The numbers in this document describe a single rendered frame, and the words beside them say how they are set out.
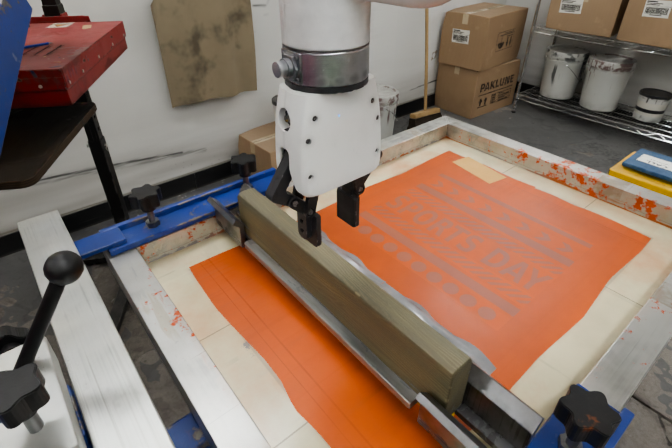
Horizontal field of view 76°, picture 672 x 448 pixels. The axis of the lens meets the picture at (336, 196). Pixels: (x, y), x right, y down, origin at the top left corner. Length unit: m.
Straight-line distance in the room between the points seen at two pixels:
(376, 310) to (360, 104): 0.20
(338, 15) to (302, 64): 0.05
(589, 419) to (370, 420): 0.20
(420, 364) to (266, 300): 0.25
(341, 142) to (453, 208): 0.43
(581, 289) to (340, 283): 0.36
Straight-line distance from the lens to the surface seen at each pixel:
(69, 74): 1.23
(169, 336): 0.55
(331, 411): 0.50
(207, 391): 0.49
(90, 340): 0.51
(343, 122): 0.39
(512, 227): 0.78
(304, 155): 0.38
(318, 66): 0.36
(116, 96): 2.46
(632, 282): 0.75
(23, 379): 0.38
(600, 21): 3.75
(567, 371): 0.59
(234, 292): 0.63
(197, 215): 0.70
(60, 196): 2.58
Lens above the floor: 1.39
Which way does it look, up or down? 32 degrees down
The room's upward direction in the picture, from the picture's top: straight up
